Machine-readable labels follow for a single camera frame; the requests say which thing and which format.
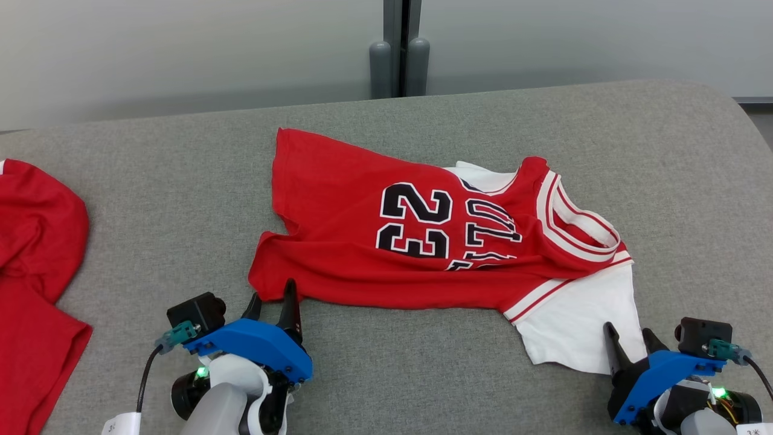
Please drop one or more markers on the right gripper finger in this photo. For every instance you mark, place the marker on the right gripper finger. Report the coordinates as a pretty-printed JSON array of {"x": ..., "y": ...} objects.
[
  {"x": 617, "y": 353},
  {"x": 653, "y": 345}
]

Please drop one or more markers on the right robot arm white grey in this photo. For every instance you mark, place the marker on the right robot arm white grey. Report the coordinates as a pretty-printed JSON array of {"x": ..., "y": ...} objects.
[{"x": 694, "y": 411}]

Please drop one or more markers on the red basketball jersey white sleeves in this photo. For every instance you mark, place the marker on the red basketball jersey white sleeves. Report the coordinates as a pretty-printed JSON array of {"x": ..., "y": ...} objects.
[{"x": 362, "y": 229}]

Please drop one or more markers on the red shorts with white stripe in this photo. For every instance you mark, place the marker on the red shorts with white stripe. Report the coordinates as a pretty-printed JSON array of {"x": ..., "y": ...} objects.
[{"x": 36, "y": 254}]

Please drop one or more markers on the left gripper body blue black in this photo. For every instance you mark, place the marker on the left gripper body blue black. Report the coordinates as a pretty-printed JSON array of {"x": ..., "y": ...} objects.
[{"x": 253, "y": 341}]

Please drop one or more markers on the grey partition post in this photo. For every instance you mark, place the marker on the grey partition post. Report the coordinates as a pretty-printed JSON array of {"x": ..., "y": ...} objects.
[{"x": 398, "y": 54}]

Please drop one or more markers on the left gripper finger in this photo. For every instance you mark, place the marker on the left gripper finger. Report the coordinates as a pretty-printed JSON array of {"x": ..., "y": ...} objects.
[
  {"x": 290, "y": 314},
  {"x": 253, "y": 308}
]

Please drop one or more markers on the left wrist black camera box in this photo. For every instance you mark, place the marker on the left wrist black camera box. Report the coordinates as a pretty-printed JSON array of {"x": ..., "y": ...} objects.
[{"x": 196, "y": 313}]

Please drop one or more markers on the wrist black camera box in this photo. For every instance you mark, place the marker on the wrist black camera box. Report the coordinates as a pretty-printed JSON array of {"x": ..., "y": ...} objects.
[
  {"x": 196, "y": 313},
  {"x": 703, "y": 335}
]

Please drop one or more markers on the grey fabric sofa cushion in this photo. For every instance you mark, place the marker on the grey fabric sofa cushion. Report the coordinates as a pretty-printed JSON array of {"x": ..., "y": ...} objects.
[{"x": 181, "y": 211}]

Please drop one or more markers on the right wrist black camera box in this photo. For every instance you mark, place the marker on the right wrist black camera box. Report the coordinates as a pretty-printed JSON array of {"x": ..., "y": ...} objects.
[{"x": 703, "y": 335}]

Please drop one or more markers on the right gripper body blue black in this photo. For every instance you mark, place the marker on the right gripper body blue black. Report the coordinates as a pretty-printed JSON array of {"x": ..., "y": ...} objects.
[{"x": 649, "y": 377}]

